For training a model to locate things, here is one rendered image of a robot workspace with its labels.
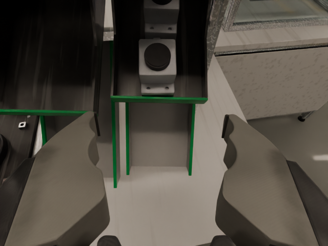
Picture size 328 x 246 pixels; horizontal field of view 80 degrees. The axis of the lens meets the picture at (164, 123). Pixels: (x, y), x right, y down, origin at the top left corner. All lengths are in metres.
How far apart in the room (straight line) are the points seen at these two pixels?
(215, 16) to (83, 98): 0.24
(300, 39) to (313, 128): 1.10
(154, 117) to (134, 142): 0.07
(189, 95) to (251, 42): 0.82
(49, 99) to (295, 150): 1.82
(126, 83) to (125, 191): 0.35
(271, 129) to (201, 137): 1.33
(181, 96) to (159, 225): 0.36
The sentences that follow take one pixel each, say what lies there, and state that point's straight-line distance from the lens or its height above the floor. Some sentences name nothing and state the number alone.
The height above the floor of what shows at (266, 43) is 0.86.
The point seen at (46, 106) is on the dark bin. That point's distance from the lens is 0.31.
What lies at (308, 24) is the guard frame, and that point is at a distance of 1.36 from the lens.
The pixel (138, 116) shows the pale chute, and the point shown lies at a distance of 0.42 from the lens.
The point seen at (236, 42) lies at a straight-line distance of 1.05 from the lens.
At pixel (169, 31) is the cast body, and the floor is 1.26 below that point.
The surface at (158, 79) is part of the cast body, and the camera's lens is 0.24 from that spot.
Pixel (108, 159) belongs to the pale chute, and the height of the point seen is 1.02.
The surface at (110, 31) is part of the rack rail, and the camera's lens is 0.34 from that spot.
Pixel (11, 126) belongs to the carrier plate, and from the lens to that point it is 0.64.
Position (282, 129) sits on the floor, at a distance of 1.98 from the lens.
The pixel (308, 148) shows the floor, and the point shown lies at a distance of 2.01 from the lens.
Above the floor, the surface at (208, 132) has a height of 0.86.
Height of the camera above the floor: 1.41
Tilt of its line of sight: 57 degrees down
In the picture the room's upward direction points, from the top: 4 degrees clockwise
